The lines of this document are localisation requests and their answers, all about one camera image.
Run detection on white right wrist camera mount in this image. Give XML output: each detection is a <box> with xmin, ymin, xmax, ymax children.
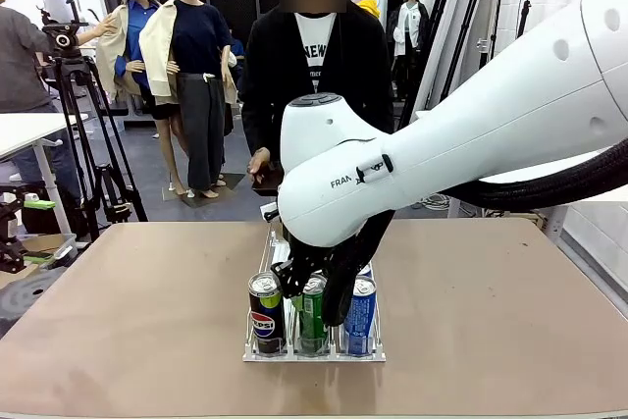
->
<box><xmin>259</xmin><ymin>201</ymin><xmax>282</xmax><ymax>224</ymax></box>

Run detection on black round base plate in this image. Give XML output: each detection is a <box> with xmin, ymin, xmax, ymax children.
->
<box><xmin>0</xmin><ymin>266</ymin><xmax>69</xmax><ymax>340</ymax></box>

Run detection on black serving tray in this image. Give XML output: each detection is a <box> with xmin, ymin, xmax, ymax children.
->
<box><xmin>251</xmin><ymin>162</ymin><xmax>287</xmax><ymax>194</ymax></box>

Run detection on person's right hand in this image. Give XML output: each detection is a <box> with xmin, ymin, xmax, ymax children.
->
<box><xmin>246</xmin><ymin>145</ymin><xmax>274</xmax><ymax>176</ymax></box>

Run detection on dark mannequin floor mat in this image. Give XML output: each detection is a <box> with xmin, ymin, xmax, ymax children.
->
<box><xmin>161</xmin><ymin>172</ymin><xmax>246</xmax><ymax>209</ymax></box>

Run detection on tall green soda can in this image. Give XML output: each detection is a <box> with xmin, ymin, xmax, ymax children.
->
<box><xmin>297</xmin><ymin>274</ymin><xmax>331</xmax><ymax>355</ymax></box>

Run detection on mannequin in blue shirt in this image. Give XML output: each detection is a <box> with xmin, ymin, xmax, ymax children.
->
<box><xmin>95</xmin><ymin>0</ymin><xmax>190</xmax><ymax>197</ymax></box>

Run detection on upright black light stand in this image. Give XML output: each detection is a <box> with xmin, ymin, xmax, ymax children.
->
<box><xmin>513</xmin><ymin>0</ymin><xmax>535</xmax><ymax>42</ymax></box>

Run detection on person in grey shirt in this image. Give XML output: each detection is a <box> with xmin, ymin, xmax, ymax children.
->
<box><xmin>0</xmin><ymin>0</ymin><xmax>118</xmax><ymax>204</ymax></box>

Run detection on person's right forearm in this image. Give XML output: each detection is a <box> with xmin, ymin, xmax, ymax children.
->
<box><xmin>240</xmin><ymin>99</ymin><xmax>272</xmax><ymax>155</ymax></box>

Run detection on leaning black stand poles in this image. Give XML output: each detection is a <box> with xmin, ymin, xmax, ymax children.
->
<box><xmin>396</xmin><ymin>0</ymin><xmax>497</xmax><ymax>133</ymax></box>

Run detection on clear acrylic can dispenser rack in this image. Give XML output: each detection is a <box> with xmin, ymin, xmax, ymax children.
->
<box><xmin>242</xmin><ymin>221</ymin><xmax>387</xmax><ymax>364</ymax></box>

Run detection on black camera tripod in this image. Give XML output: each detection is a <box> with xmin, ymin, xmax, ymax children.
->
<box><xmin>36</xmin><ymin>0</ymin><xmax>149</xmax><ymax>242</ymax></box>

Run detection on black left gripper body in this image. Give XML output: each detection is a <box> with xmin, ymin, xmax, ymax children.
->
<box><xmin>0</xmin><ymin>187</ymin><xmax>26</xmax><ymax>274</ymax></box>

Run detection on mannequin in white jacket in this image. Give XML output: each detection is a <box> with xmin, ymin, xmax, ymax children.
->
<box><xmin>392</xmin><ymin>0</ymin><xmax>431</xmax><ymax>102</ymax></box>

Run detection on person in black cardigan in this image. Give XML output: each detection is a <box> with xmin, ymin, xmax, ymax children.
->
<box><xmin>239</xmin><ymin>0</ymin><xmax>396</xmax><ymax>194</ymax></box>

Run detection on thin black pole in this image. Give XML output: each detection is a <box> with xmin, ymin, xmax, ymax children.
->
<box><xmin>478</xmin><ymin>0</ymin><xmax>508</xmax><ymax>72</ymax></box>

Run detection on mannequin in navy top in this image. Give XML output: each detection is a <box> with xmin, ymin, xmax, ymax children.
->
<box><xmin>139</xmin><ymin>0</ymin><xmax>238</xmax><ymax>199</ymax></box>

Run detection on cardboard box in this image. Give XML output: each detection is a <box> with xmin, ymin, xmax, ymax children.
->
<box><xmin>19</xmin><ymin>234</ymin><xmax>79</xmax><ymax>269</ymax></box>

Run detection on white floor cables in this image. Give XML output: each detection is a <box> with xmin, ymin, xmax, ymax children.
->
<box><xmin>420</xmin><ymin>192</ymin><xmax>451</xmax><ymax>210</ymax></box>

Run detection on black bag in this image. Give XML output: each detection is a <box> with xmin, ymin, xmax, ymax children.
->
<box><xmin>19</xmin><ymin>192</ymin><xmax>85</xmax><ymax>236</ymax></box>

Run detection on tall black Pepsi can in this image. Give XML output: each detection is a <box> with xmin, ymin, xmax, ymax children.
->
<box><xmin>247</xmin><ymin>272</ymin><xmax>287</xmax><ymax>355</ymax></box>

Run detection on black right arm cable sleeve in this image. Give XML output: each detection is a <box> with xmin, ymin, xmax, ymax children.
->
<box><xmin>321</xmin><ymin>136</ymin><xmax>628</xmax><ymax>328</ymax></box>

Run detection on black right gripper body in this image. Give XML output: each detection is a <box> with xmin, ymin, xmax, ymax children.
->
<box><xmin>282</xmin><ymin>224</ymin><xmax>336</xmax><ymax>274</ymax></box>

